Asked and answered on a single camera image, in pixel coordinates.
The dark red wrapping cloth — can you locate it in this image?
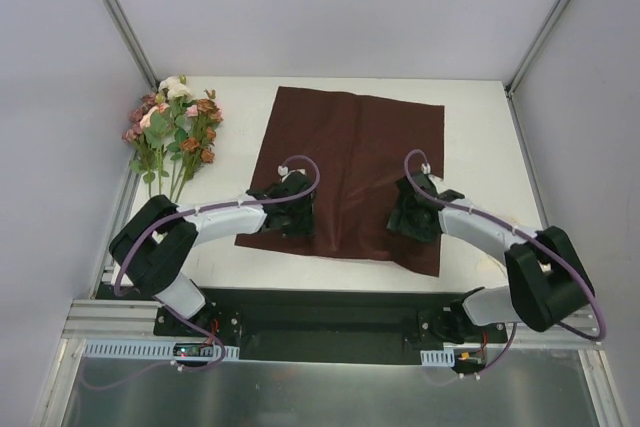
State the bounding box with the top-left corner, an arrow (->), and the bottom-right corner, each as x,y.
235,86 -> 445,276

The orange brown rose stem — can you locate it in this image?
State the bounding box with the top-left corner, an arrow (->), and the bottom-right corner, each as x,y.
170,89 -> 223,201

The light pink rose stem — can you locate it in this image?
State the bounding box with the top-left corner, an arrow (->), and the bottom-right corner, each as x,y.
128,104 -> 171,200

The white rose stem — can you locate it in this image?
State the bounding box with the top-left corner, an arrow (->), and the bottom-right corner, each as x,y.
157,75 -> 193,194

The mauve rose stem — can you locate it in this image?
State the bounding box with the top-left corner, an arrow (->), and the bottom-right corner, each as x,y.
122,94 -> 158,144

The small pink rose stem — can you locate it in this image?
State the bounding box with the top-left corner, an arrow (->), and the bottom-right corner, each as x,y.
185,104 -> 200,118

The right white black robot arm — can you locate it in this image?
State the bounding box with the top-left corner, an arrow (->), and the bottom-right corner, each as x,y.
387,173 -> 606,344

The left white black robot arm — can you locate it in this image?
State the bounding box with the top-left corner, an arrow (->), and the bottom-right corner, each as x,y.
109,171 -> 317,336

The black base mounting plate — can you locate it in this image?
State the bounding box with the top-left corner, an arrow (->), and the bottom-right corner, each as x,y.
152,286 -> 509,363

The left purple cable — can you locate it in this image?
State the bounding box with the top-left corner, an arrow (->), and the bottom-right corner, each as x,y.
79,154 -> 321,391

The right white cable duct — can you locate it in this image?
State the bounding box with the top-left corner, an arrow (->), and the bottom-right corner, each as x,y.
420,348 -> 456,368

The white cable duct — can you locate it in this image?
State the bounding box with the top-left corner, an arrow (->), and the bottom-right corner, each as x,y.
420,348 -> 456,368
83,340 -> 240,362

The aluminium front rail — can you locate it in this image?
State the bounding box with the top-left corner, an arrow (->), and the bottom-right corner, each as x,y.
61,299 -> 604,350

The left white cable duct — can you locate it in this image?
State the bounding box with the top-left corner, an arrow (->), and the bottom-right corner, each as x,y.
83,340 -> 240,362

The right aluminium frame post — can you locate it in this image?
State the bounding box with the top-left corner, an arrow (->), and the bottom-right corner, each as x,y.
505,0 -> 573,99

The aluminium frame post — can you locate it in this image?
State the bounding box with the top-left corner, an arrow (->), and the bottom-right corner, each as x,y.
101,0 -> 159,91
505,0 -> 573,99

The left aluminium frame post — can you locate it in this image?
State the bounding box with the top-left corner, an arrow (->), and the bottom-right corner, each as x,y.
101,0 -> 159,91

